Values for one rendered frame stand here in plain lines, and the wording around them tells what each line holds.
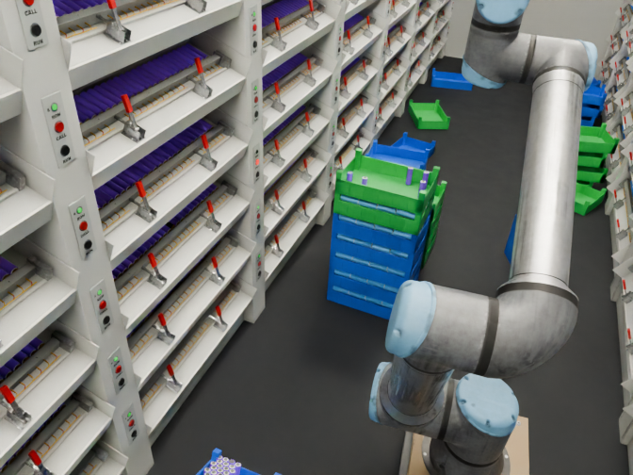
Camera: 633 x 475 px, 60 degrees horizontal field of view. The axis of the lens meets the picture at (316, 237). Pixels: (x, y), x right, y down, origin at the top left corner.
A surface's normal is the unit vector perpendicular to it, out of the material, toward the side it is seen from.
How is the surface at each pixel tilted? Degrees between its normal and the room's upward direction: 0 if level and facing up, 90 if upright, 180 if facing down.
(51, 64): 90
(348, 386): 0
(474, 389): 7
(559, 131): 27
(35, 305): 21
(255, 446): 0
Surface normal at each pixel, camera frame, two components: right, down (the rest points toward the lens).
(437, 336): -0.21, 0.10
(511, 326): -0.07, -0.44
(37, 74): 0.93, 0.25
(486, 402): 0.12, -0.75
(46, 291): 0.38, -0.67
